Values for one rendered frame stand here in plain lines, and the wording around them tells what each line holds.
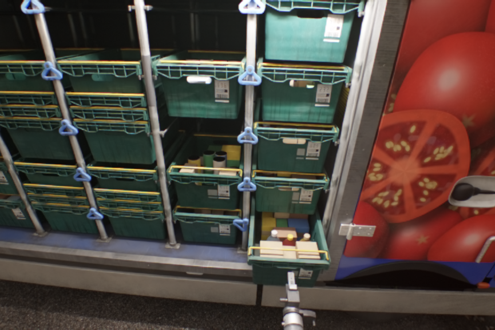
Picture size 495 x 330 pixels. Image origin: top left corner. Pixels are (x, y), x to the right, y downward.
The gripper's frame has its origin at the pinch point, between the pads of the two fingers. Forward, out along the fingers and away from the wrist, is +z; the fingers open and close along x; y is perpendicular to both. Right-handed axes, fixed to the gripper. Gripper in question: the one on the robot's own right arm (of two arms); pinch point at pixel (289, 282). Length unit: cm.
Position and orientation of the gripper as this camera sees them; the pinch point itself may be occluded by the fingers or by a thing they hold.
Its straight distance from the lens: 131.3
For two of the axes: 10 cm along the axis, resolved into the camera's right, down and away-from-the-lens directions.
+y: -10.0, -0.5, 0.4
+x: -0.2, 8.6, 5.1
